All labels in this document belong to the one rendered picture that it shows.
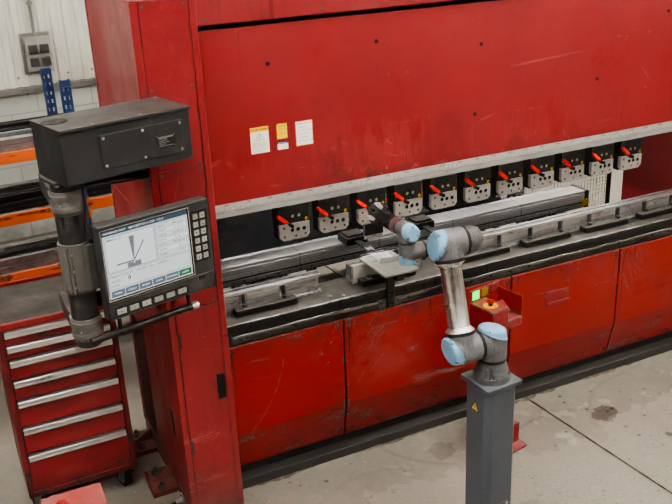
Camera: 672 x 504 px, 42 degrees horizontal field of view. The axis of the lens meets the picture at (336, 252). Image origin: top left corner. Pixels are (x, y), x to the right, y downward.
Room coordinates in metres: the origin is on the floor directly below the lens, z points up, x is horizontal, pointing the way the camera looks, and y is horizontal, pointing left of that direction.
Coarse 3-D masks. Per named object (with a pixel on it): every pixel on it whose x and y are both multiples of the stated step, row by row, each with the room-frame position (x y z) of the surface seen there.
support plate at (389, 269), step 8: (368, 256) 3.93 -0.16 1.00; (392, 256) 3.91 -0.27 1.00; (368, 264) 3.83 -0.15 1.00; (376, 264) 3.82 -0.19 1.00; (384, 264) 3.82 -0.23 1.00; (392, 264) 3.81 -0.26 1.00; (384, 272) 3.72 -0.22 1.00; (392, 272) 3.72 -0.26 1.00; (400, 272) 3.72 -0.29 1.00; (408, 272) 3.73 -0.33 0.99
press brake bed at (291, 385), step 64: (576, 256) 4.32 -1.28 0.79; (640, 256) 4.52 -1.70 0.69; (320, 320) 3.68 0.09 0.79; (384, 320) 3.82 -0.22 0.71; (576, 320) 4.33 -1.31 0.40; (640, 320) 4.55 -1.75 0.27; (256, 384) 3.53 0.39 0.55; (320, 384) 3.67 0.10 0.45; (384, 384) 3.82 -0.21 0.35; (448, 384) 4.00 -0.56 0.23; (256, 448) 3.55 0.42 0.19; (320, 448) 3.73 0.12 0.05
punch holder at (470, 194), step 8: (488, 168) 4.20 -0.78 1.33; (464, 176) 4.15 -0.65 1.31; (472, 176) 4.16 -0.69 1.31; (480, 176) 4.18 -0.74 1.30; (488, 176) 4.20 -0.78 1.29; (464, 184) 4.15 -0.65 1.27; (480, 184) 4.18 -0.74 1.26; (488, 184) 4.20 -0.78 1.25; (464, 192) 4.15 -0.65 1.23; (472, 192) 4.16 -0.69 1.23; (480, 192) 4.19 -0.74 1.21; (488, 192) 4.20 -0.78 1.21; (464, 200) 4.16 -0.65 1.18; (472, 200) 4.16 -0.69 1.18
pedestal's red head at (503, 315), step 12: (480, 288) 3.86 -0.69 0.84; (504, 288) 3.90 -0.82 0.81; (480, 300) 3.84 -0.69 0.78; (504, 300) 3.90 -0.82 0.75; (516, 300) 3.84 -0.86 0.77; (480, 312) 3.76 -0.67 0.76; (492, 312) 3.70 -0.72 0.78; (504, 312) 3.73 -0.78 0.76; (516, 312) 3.83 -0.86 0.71; (504, 324) 3.74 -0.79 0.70; (516, 324) 3.79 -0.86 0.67
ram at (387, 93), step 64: (512, 0) 4.25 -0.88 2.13; (576, 0) 4.41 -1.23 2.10; (640, 0) 4.59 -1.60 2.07; (256, 64) 3.70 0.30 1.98; (320, 64) 3.82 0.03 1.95; (384, 64) 3.96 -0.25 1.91; (448, 64) 4.10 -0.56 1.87; (512, 64) 4.26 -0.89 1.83; (576, 64) 4.42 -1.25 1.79; (640, 64) 4.61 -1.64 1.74; (320, 128) 3.82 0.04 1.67; (384, 128) 3.95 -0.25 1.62; (448, 128) 4.10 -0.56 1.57; (512, 128) 4.26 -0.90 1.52; (576, 128) 4.43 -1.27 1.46; (256, 192) 3.68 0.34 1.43
